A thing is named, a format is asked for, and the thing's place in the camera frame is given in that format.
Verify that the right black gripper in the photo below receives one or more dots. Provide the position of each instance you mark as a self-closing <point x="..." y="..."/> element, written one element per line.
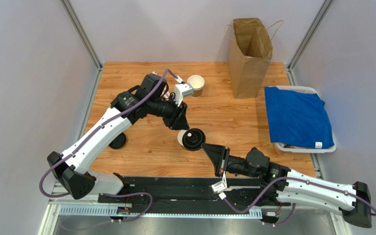
<point x="222" y="159"/>

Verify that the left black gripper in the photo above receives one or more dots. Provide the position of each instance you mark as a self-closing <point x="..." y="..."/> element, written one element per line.
<point x="178" y="121"/>

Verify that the kraft paper cup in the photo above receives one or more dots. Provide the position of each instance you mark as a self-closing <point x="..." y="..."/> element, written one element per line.
<point x="197" y="82"/>
<point x="180" y="138"/>

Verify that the black coffee cup lid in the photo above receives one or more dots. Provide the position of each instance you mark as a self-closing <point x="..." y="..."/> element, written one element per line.
<point x="192" y="139"/>

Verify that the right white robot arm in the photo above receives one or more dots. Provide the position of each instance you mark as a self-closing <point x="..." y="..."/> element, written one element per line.
<point x="285" y="185"/>

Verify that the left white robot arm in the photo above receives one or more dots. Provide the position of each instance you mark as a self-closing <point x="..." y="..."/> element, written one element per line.
<point x="71" y="167"/>

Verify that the white plastic basket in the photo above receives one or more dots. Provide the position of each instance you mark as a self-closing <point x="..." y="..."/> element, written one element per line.
<point x="282" y="147"/>

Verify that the blue cloth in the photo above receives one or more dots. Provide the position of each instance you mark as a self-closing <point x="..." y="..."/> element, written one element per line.
<point x="297" y="119"/>

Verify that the brown paper bag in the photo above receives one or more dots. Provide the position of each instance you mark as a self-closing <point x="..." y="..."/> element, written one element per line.
<point x="250" y="54"/>

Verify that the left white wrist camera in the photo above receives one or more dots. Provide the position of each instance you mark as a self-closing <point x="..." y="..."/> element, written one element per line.
<point x="181" y="91"/>

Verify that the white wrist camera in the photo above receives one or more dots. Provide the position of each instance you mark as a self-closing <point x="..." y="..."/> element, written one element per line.
<point x="181" y="91"/>
<point x="220" y="186"/>

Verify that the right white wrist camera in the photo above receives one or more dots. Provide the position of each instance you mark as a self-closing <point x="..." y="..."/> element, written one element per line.
<point x="220" y="186"/>

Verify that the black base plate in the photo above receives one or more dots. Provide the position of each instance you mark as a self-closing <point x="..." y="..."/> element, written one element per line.
<point x="184" y="195"/>

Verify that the aluminium rail frame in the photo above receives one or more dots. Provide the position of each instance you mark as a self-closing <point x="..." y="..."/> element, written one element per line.
<point x="97" y="214"/>

